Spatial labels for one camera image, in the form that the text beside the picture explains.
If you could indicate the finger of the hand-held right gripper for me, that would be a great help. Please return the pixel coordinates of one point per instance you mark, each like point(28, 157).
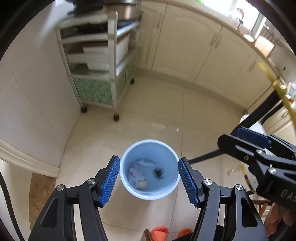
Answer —
point(253, 136)
point(235, 146)

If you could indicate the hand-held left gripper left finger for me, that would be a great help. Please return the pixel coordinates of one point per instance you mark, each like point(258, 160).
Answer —
point(109, 183)

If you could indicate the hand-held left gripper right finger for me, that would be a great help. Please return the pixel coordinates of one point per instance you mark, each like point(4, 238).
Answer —
point(188, 183)

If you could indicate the blue plastic waste bin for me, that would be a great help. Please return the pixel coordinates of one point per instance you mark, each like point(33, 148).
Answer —
point(161, 157)

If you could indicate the person's right hand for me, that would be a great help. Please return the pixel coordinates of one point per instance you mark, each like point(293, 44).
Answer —
point(275, 219)

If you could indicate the black metal table leg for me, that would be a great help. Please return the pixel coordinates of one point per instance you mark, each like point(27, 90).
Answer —
point(259, 113)

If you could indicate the white crumpled tissue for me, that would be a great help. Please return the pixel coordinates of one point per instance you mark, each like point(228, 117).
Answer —
point(137, 171)

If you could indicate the small dark scrap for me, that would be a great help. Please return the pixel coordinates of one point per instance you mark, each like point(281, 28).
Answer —
point(159, 173)

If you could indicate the orange slipper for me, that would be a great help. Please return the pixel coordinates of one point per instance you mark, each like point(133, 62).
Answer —
point(185, 232)
point(159, 234)

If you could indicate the wooden cutting board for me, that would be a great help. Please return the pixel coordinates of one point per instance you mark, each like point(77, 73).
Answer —
point(265, 45)

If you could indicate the white kitchen storage trolley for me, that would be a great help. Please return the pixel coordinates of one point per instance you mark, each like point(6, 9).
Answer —
point(111, 69)

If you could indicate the kitchen sink faucet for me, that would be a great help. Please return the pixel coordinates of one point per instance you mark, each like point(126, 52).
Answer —
point(240, 19)

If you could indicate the kitchen window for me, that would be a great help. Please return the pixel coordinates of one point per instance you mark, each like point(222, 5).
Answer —
point(247, 11)

